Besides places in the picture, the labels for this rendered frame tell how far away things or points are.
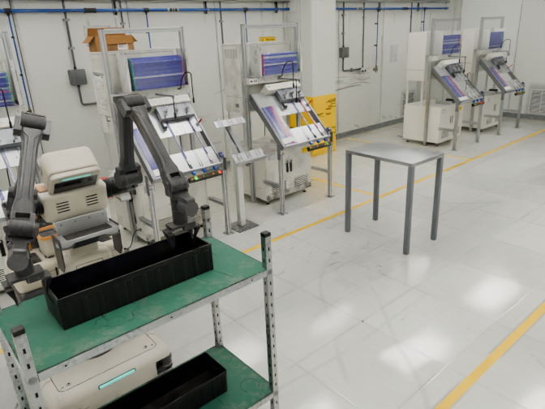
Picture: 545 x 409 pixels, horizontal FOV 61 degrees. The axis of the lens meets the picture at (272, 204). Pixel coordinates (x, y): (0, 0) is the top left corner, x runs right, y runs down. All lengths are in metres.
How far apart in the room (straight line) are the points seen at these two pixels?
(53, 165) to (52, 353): 0.82
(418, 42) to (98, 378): 6.62
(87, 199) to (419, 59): 6.35
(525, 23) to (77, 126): 8.16
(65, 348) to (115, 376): 0.99
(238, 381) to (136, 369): 0.59
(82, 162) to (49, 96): 3.52
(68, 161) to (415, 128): 6.51
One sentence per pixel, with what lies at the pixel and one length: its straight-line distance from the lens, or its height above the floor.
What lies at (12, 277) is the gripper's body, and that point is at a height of 1.14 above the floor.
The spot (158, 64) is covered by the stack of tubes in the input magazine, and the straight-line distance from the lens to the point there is 4.35.
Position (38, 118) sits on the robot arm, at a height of 1.57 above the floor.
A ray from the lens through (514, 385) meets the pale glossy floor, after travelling 2.93.
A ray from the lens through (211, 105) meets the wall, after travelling 6.46.
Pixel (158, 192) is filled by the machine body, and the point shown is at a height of 0.49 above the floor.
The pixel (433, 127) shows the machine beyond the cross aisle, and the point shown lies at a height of 0.31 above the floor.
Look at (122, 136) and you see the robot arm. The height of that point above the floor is 1.43.
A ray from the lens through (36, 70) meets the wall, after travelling 5.54.
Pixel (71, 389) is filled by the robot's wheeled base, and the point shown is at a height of 0.28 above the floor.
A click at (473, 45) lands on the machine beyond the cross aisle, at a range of 9.00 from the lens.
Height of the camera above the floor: 1.81
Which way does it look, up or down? 20 degrees down
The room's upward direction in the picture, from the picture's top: 3 degrees counter-clockwise
